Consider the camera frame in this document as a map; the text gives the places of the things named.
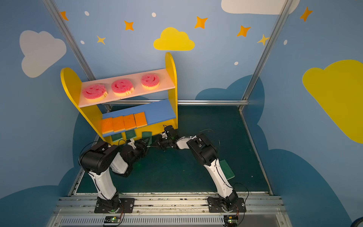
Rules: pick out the aluminium corner post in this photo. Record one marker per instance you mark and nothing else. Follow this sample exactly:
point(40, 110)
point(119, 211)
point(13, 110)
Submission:
point(64, 29)
point(277, 28)

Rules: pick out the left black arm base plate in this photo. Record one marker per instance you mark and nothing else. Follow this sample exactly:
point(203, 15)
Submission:
point(124, 205)

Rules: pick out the back aluminium floor bar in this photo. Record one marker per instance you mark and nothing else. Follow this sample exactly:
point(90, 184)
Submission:
point(185, 102)

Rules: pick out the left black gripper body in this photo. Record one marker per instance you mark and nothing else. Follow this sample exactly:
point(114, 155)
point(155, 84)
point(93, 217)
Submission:
point(141, 144)

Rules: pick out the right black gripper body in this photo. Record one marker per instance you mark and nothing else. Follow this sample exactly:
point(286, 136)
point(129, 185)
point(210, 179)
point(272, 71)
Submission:
point(160, 143)

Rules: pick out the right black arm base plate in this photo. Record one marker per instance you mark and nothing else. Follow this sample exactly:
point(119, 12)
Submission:
point(215, 206)

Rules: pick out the orange sponge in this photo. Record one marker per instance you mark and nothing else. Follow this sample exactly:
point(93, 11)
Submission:
point(140, 119)
point(107, 125)
point(129, 122)
point(118, 124)

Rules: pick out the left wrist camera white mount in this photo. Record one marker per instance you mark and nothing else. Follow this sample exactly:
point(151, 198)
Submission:
point(131, 143)

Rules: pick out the small circuit board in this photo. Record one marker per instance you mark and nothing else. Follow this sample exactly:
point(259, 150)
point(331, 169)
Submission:
point(231, 221)
point(112, 220)

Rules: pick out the right small circuit board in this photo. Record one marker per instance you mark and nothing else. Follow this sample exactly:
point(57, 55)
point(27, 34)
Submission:
point(231, 221)

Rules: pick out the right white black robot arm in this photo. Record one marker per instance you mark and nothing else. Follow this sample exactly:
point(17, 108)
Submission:
point(206, 154)

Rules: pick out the pink smiley sponge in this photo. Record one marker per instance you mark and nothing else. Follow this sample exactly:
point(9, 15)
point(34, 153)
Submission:
point(150, 81)
point(122, 87)
point(95, 93)

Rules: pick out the yellow shelf with pink and blue boards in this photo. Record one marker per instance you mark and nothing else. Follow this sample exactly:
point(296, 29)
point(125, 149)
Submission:
point(158, 114)

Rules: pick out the right aluminium corner post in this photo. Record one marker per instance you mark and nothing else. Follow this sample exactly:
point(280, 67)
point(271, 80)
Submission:
point(277, 28)

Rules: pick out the aluminium rail frame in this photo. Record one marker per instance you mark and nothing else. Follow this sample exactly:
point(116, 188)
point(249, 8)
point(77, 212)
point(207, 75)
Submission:
point(171, 210)

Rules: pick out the left aluminium corner post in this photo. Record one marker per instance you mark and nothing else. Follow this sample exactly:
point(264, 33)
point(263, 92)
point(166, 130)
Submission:
point(64, 29)

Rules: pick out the green sponge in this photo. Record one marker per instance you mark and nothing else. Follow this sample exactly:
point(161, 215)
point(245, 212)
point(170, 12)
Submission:
point(229, 174)
point(117, 137)
point(147, 137)
point(131, 134)

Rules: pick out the left small circuit board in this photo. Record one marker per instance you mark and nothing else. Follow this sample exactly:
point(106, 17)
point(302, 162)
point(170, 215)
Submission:
point(112, 220)

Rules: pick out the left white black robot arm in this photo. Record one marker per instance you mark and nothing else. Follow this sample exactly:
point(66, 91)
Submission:
point(101, 159)

